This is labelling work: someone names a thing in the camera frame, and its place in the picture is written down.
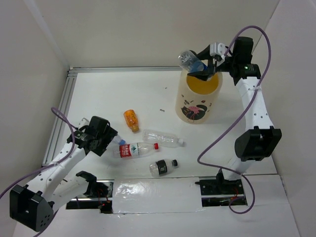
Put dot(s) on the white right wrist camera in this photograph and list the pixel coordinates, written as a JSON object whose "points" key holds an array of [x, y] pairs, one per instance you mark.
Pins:
{"points": [[217, 49]]}

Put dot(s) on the black label small bottle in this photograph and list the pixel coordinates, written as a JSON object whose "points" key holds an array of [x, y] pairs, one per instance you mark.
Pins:
{"points": [[162, 167]]}

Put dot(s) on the aluminium frame rail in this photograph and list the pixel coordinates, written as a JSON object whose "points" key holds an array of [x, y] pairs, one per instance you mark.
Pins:
{"points": [[103, 92]]}

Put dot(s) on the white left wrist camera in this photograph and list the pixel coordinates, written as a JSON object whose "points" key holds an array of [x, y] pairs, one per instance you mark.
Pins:
{"points": [[83, 122]]}

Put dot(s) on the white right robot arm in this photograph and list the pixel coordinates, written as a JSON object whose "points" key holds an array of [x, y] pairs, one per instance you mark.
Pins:
{"points": [[260, 137]]}

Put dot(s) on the small orange plastic bottle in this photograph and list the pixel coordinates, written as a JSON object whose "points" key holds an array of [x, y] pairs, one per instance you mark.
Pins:
{"points": [[131, 120]]}

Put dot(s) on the red label plastic bottle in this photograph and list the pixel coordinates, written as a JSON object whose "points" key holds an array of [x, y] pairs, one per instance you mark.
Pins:
{"points": [[135, 150]]}

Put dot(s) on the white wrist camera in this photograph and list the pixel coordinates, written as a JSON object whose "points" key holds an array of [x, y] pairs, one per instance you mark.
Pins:
{"points": [[83, 122], [217, 49]]}

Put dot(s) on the cream bin with black ears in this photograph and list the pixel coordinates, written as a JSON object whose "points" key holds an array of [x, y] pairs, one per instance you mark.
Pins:
{"points": [[195, 98]]}

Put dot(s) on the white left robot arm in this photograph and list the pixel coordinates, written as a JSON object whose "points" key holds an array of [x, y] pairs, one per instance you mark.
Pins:
{"points": [[35, 203]]}

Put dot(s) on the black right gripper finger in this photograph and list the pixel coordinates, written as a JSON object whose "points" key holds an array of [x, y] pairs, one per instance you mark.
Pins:
{"points": [[201, 71], [204, 54]]}

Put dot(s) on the clear unlabelled plastic bottle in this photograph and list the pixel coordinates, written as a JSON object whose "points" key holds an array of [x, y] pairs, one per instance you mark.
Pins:
{"points": [[163, 139]]}

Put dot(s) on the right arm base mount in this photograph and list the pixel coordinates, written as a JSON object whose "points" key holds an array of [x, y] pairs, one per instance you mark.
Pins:
{"points": [[217, 191]]}

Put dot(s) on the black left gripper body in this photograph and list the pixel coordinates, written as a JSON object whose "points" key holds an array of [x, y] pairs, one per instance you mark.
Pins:
{"points": [[104, 138]]}

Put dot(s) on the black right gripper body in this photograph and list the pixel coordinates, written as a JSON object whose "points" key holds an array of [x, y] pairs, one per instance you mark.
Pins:
{"points": [[225, 66]]}

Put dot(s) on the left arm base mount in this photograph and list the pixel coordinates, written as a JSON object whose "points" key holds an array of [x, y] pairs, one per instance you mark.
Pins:
{"points": [[100, 199]]}

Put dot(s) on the blue label bottle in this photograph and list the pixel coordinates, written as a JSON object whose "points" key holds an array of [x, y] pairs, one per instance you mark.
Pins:
{"points": [[188, 61], [117, 140]]}

